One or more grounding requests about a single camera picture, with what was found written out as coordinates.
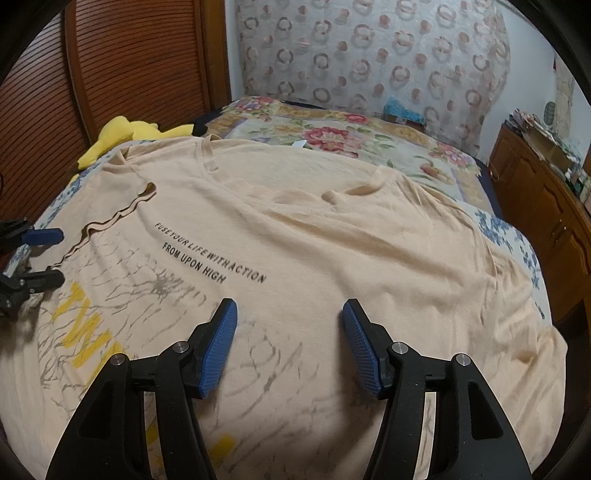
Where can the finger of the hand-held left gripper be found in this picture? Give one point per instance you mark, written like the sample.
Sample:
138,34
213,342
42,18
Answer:
46,278
44,236

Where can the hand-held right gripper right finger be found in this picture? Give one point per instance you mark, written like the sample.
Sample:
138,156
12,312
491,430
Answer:
359,341

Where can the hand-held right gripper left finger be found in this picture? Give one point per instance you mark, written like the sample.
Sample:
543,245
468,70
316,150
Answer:
220,341

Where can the beige printed t-shirt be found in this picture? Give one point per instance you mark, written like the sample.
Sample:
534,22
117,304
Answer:
323,240

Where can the yellow plush toy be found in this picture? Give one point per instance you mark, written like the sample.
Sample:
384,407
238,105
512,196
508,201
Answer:
117,131

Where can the wooden slatted wardrobe door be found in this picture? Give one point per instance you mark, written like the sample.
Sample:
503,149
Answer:
115,69

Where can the red flower blanket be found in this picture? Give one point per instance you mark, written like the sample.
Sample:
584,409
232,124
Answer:
351,134

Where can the wooden cabinet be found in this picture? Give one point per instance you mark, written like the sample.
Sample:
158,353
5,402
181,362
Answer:
545,207

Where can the blue item on box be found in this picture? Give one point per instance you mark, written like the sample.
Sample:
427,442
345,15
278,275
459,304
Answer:
401,110

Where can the cardboard box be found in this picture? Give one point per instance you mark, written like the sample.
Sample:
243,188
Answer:
549,143

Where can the circle patterned curtain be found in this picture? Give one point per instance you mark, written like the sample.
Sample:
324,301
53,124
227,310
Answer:
369,55

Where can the white lace curtain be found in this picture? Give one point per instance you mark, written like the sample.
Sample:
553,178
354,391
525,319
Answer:
564,101

